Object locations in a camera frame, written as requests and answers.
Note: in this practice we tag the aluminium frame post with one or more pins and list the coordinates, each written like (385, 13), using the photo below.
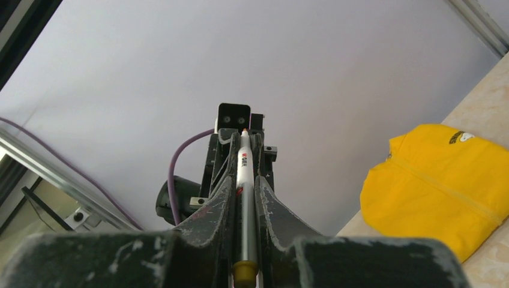
(482, 25)

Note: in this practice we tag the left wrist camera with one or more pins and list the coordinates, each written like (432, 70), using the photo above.
(233, 116)

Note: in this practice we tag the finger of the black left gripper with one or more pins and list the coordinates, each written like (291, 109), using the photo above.
(220, 143)
(257, 148)

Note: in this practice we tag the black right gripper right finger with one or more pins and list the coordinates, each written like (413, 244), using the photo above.
(293, 254)

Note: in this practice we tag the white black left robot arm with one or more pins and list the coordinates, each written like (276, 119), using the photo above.
(189, 196)

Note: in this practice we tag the white marker pen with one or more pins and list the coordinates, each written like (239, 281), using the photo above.
(245, 264)

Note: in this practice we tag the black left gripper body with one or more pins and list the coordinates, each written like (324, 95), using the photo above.
(256, 124)

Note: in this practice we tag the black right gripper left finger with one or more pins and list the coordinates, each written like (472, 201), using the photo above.
(195, 253)

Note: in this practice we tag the yellow folded cloth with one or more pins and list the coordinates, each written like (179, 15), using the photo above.
(439, 182)

